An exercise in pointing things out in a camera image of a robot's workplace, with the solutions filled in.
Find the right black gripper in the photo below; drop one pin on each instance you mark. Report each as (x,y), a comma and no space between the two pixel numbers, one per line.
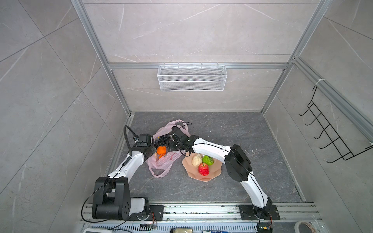
(170,145)

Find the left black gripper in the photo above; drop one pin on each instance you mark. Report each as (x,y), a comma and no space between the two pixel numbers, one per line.
(153,148)

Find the orange fake fruit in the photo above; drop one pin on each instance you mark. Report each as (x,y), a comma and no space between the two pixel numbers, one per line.
(161,151)

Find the beige fake fruit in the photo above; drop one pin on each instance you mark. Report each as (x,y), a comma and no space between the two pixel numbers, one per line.
(197,160)

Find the pink plastic bag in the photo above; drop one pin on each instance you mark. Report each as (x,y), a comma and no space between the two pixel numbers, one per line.
(161,167)

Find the green fake vegetable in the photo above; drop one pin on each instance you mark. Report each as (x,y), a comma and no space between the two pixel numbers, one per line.
(208,160)

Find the red fake strawberry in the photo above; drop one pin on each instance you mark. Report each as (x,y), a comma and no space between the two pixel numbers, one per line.
(203,169)

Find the pink scalloped bowl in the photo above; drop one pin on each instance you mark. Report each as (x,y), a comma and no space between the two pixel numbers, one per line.
(214,170)

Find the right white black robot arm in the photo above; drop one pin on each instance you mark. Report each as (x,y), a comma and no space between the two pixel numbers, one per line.
(237,165)

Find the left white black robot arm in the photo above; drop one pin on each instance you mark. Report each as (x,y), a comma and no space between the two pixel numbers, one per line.
(111,196)

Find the dark fake grapes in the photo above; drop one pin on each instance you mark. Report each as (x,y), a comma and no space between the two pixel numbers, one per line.
(162,141)

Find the white wire mesh basket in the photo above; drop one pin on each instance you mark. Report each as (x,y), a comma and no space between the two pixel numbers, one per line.
(192,77)

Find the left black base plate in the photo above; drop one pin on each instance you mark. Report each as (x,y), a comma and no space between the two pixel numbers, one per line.
(150,213)

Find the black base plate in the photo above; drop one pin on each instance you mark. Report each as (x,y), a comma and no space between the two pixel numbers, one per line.
(250,212)
(150,213)

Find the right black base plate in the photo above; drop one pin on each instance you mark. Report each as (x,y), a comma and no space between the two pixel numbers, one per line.
(250,212)

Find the black wire hook rack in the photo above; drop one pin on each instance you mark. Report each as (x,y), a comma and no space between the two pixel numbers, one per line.
(333,138)

